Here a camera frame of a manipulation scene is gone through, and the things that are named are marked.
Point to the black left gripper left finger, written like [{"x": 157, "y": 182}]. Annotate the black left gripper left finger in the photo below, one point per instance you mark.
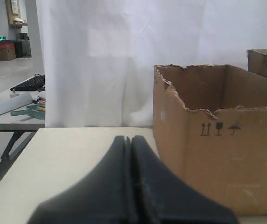
[{"x": 103, "y": 196}]

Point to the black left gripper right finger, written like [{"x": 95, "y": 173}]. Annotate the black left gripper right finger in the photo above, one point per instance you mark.
[{"x": 165, "y": 199}]

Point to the large torn cardboard box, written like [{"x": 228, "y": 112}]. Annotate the large torn cardboard box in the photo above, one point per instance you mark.
[{"x": 210, "y": 128}]

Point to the distant cardboard box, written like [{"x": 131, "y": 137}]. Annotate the distant cardboard box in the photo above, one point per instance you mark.
[{"x": 7, "y": 51}]

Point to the green tape dispenser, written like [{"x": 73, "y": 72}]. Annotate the green tape dispenser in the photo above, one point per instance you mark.
[{"x": 34, "y": 111}]

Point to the grey side table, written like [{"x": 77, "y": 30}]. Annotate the grey side table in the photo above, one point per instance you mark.
[{"x": 23, "y": 128}]

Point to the black keyboard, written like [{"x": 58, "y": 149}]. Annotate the black keyboard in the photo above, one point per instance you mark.
[{"x": 32, "y": 84}]

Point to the white backdrop curtain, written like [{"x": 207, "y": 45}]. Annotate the white backdrop curtain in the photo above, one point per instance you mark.
[{"x": 99, "y": 55}]

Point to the wooden wall shelf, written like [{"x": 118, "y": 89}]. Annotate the wooden wall shelf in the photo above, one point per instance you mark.
[{"x": 14, "y": 14}]

